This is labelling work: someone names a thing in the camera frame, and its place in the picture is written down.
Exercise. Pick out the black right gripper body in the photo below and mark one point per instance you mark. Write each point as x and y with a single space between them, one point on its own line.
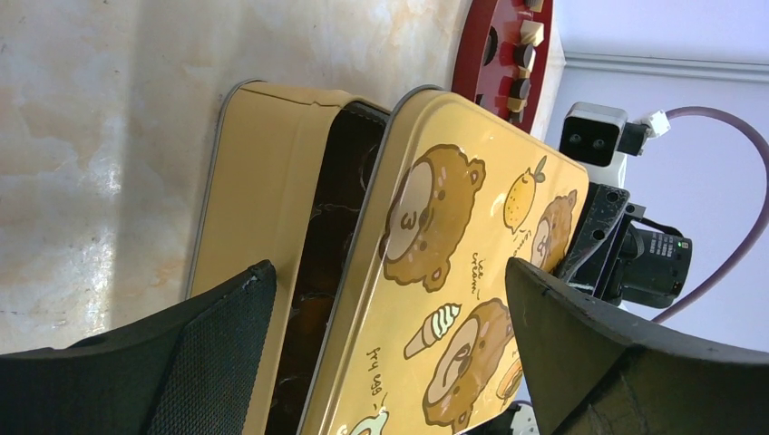
648 263

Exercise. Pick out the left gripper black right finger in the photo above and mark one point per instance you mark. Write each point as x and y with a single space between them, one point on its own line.
592 368

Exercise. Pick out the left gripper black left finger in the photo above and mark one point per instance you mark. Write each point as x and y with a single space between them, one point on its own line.
188 369

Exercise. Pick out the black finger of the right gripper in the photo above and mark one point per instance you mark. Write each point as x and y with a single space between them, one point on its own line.
588 251

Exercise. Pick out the gold box lid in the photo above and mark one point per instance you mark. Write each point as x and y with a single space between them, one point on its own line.
420 340

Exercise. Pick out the red round tray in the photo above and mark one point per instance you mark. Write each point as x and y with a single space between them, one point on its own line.
502 60

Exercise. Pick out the gold chocolate box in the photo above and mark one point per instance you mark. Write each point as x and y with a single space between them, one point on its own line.
270 141

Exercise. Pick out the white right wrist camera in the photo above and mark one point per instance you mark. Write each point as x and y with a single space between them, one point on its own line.
602 138

